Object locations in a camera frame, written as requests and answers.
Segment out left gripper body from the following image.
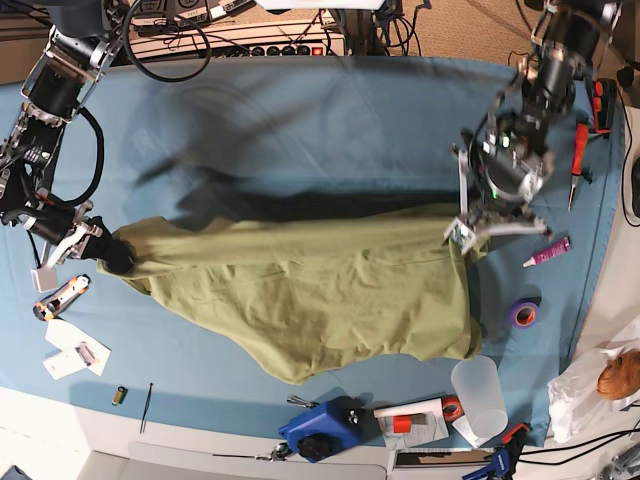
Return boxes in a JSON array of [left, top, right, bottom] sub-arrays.
[[443, 145, 552, 253]]

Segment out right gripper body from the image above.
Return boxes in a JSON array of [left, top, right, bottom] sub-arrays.
[[29, 200, 103, 293]]

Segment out olive green t-shirt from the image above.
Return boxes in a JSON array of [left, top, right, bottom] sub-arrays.
[[115, 204, 482, 385]]

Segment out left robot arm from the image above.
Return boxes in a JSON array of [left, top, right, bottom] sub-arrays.
[[444, 1, 622, 255]]

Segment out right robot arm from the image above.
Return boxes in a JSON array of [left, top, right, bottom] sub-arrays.
[[1, 1, 134, 292]]

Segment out orange utility knife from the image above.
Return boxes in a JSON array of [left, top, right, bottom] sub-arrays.
[[33, 274, 91, 322]]

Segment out white paper cards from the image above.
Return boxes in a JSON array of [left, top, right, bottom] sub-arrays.
[[43, 319, 111, 380]]

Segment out pink glue tube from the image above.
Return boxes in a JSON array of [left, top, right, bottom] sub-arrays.
[[522, 236, 571, 268]]

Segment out purple tape roll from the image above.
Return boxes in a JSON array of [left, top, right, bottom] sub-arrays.
[[509, 297, 541, 330]]

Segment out blue table cloth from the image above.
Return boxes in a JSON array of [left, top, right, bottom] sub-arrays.
[[1, 57, 625, 445]]

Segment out small green battery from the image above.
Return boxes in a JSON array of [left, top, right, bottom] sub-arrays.
[[112, 386, 128, 406]]

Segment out translucent plastic cup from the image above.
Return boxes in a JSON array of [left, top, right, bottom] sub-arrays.
[[451, 355, 508, 439]]

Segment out orange screwdriver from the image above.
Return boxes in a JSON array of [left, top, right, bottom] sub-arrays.
[[568, 122, 589, 210]]

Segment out black tweezers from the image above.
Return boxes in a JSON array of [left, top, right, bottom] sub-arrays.
[[139, 382, 154, 434]]

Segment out orange tape roll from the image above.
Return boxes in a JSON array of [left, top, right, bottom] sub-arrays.
[[441, 395, 464, 422]]

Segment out orange black tool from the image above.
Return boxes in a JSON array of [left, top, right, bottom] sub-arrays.
[[585, 78, 617, 135]]

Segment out white plastic bag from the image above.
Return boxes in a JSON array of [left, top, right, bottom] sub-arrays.
[[547, 319, 639, 444]]

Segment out blue clamp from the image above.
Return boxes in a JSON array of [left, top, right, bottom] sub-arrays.
[[462, 422, 530, 480]]

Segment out blue plastic box device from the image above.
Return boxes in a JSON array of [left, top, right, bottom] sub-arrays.
[[278, 395, 376, 463]]

